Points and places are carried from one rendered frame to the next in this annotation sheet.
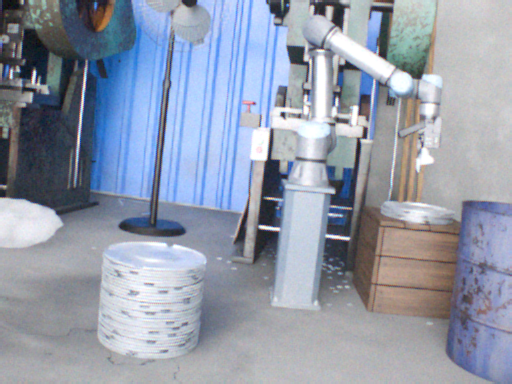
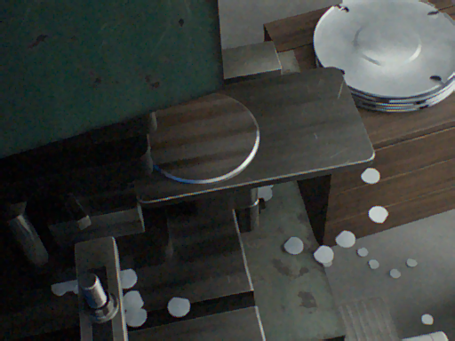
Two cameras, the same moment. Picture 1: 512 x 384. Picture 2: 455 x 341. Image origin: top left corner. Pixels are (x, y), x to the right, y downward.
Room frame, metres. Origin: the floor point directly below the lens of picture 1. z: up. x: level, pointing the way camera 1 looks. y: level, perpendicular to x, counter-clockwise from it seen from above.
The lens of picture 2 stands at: (2.74, 0.07, 1.35)
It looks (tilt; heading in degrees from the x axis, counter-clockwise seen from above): 54 degrees down; 252
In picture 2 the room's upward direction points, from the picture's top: 5 degrees counter-clockwise
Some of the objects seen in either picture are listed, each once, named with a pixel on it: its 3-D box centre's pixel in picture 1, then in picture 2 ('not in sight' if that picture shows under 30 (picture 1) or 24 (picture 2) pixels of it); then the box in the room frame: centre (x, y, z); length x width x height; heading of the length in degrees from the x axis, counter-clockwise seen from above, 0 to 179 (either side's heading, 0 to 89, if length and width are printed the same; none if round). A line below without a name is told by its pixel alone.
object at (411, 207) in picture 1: (419, 208); (387, 42); (2.13, -0.76, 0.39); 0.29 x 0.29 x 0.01
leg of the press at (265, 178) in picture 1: (265, 163); not in sight; (2.94, -0.16, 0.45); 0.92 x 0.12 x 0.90; 170
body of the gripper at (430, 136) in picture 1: (429, 132); not in sight; (1.97, -0.71, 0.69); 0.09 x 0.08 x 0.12; 64
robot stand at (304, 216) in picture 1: (300, 243); not in sight; (2.00, -0.28, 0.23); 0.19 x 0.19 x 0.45; 0
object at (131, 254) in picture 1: (155, 255); not in sight; (1.50, 0.20, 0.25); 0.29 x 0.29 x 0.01
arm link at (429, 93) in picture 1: (430, 90); not in sight; (1.98, -0.70, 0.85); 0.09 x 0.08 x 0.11; 69
